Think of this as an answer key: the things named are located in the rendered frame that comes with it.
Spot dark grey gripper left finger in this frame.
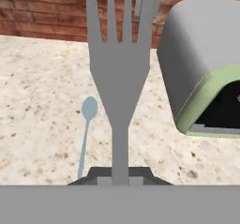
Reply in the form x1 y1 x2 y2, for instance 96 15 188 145
67 167 113 187

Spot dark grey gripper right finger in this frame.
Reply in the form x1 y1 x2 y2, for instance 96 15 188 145
127 167 173 187

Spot grey fork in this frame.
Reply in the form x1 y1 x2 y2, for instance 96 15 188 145
84 0 166 187

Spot light blue spoon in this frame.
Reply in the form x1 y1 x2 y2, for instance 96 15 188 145
76 96 99 181

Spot grey and green toaster oven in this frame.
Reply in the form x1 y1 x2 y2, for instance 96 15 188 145
156 0 240 139

